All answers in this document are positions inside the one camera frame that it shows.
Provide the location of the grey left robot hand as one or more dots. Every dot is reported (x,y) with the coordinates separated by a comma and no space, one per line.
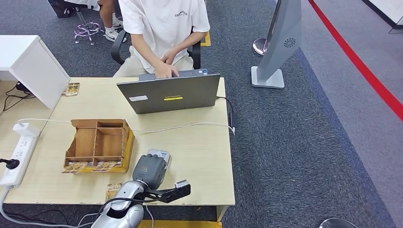
(149,171)

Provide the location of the person's left hand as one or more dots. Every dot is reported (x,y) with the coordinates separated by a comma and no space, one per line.
(170,57)

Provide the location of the person's right hand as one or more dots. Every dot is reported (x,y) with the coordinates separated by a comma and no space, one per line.
(165,70)

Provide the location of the person's left forearm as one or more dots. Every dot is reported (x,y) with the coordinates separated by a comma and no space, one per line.
(189,42)

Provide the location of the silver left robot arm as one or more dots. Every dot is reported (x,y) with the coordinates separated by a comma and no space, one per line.
(126,192)

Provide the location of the person's right forearm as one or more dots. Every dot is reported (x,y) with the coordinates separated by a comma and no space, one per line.
(144,50)

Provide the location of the grey card reader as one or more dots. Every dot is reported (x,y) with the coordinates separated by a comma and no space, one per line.
(162,154)

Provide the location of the person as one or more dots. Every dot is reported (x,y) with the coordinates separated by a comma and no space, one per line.
(107,12)
(163,25)

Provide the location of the hotel key card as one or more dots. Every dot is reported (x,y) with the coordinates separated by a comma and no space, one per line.
(74,168)
(71,89)
(113,188)
(105,166)

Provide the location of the black office chair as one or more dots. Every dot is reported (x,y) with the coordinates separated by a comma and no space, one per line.
(196,55)

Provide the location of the grey laptop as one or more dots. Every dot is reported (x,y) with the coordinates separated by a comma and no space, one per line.
(189,94)

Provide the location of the yellow floor tape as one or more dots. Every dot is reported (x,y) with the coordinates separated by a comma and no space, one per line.
(207,42)
(189,224)

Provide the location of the wooden organizer box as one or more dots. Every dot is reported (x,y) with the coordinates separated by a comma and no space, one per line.
(110,141)

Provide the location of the chrome stool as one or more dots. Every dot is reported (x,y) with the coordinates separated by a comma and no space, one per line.
(86,31)

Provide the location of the grey standing panel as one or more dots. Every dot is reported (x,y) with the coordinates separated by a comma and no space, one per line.
(280,47)

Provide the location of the black bag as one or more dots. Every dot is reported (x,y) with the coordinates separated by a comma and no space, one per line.
(59,8)

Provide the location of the white cabinet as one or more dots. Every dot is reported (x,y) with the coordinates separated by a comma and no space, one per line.
(37,69)

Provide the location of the white charger plug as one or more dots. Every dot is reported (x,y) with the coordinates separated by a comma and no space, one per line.
(26,129)

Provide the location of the white power strip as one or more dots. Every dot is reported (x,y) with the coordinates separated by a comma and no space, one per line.
(19,154)

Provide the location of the black power plug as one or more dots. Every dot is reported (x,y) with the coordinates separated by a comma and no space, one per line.
(12,163)

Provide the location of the red floor tape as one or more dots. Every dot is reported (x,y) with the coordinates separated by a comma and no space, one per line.
(362,63)

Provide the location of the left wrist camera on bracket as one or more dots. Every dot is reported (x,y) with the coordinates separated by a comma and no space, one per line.
(173,193)

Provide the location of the chrome stanchion post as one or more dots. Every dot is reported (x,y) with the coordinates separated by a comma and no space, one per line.
(259,47)

